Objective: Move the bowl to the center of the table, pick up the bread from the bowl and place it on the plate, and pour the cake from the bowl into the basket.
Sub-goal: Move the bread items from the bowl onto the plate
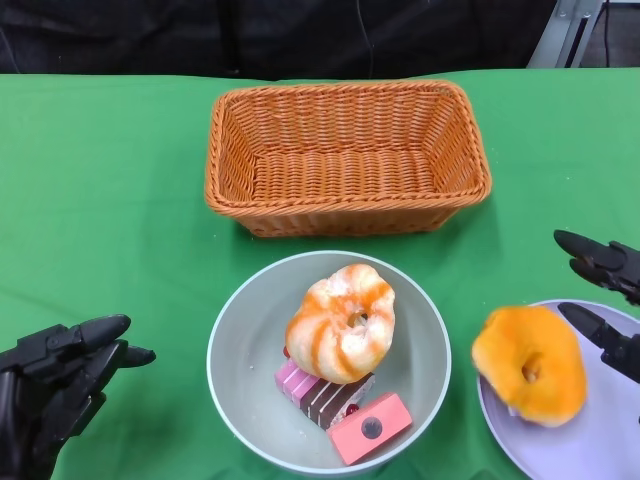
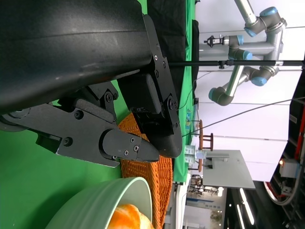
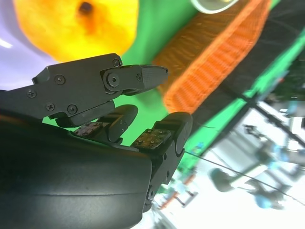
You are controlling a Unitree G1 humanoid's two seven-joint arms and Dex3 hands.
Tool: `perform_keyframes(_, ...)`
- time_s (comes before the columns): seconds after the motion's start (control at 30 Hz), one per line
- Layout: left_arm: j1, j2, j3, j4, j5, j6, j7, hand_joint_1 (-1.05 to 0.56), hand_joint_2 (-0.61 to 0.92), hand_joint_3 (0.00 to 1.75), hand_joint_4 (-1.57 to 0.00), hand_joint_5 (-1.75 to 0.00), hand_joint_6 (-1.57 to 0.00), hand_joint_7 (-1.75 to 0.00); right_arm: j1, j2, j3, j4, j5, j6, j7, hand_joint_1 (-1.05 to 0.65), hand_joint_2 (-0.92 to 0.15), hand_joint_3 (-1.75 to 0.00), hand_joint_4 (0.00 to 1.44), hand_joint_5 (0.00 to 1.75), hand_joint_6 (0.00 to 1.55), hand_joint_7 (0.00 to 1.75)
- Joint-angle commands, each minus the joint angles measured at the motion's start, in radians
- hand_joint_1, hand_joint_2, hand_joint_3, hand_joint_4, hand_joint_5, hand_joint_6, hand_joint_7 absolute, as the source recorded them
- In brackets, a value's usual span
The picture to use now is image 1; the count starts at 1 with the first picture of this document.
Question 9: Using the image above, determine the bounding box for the striped ring bread with hole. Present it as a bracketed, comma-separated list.
[284, 264, 397, 386]

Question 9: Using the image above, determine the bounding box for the orange wicker basket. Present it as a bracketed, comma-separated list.
[203, 79, 493, 239]

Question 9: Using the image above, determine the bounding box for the thin black hanging cable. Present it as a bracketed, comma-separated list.
[355, 0, 375, 76]
[602, 0, 612, 69]

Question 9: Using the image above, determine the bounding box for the green tablecloth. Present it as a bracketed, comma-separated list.
[0, 67, 640, 480]

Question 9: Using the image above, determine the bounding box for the grey round bowl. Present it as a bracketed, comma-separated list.
[206, 250, 453, 472]

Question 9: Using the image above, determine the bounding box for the pink layered cake slice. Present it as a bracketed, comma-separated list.
[273, 360, 321, 409]

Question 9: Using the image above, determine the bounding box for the pale lavender plate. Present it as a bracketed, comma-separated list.
[476, 299, 640, 480]

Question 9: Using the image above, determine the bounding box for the pink cake block black dot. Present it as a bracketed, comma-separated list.
[327, 392, 414, 467]

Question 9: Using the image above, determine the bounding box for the chocolate layered cake slice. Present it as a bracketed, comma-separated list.
[298, 372, 377, 431]

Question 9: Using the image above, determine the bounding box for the orange striped bread roll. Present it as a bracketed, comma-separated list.
[471, 305, 589, 429]

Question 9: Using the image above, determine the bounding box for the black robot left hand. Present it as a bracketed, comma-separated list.
[0, 313, 157, 480]

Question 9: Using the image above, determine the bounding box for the black backdrop cloth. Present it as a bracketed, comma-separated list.
[0, 0, 561, 84]

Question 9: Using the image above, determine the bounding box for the grey metal frame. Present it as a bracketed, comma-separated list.
[527, 0, 609, 70]

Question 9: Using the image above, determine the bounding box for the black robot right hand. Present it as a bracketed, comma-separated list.
[553, 229, 640, 386]

